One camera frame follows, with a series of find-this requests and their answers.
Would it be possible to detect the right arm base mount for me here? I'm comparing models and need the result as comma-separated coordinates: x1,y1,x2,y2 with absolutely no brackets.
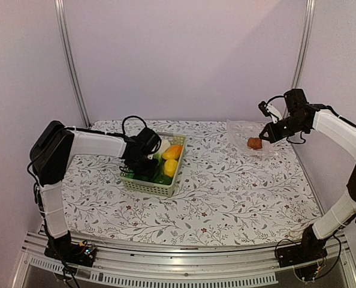
274,238,327,283

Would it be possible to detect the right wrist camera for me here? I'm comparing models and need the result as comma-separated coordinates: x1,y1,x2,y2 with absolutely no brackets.
258,101,283,124

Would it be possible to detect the yellow lemon toy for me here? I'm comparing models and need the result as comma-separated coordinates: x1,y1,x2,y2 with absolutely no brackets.
162,159,178,178

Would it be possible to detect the green cucumber toy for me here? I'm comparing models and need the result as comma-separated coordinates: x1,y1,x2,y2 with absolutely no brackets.
125,172,136,179

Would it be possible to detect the green pepper toy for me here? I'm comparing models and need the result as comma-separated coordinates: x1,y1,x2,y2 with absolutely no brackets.
153,174,173,185

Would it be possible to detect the beige perforated plastic basket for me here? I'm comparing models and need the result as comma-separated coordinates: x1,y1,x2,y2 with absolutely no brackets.
120,132,186,197

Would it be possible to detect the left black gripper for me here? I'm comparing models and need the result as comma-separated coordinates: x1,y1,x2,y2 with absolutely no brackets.
129,154,159,177

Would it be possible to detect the bok choy toy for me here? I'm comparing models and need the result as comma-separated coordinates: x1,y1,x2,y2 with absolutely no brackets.
153,139,171,160

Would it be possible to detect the clear zip top bag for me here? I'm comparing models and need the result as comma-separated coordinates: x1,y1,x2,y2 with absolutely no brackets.
226,120,278,157

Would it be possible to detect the floral tablecloth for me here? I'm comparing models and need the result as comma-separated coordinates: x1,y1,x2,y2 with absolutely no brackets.
62,121,321,246

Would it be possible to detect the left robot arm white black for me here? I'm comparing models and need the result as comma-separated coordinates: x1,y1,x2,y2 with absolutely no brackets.
29,121,162,260

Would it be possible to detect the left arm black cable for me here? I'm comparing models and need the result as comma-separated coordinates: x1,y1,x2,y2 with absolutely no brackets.
121,115,149,142

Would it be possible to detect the aluminium frame post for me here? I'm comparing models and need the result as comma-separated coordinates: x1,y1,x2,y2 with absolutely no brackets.
54,0,91,127
291,0,316,88

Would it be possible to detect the brown potato toy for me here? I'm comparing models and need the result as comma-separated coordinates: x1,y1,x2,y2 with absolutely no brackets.
247,137,263,150

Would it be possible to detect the left aluminium frame post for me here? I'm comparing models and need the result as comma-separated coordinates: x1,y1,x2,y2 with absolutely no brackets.
54,0,91,127

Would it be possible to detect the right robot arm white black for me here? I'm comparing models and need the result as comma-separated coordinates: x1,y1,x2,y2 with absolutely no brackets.
258,89,356,262

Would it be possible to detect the right aluminium frame post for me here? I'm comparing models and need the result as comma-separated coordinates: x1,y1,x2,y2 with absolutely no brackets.
291,0,316,88

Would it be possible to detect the aluminium front rail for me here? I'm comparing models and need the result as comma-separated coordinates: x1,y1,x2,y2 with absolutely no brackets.
12,231,356,287

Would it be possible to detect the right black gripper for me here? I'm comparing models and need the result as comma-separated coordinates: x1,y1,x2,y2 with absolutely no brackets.
260,115,308,143

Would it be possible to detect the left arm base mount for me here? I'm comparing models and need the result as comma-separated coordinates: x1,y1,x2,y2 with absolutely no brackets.
44,237,97,268

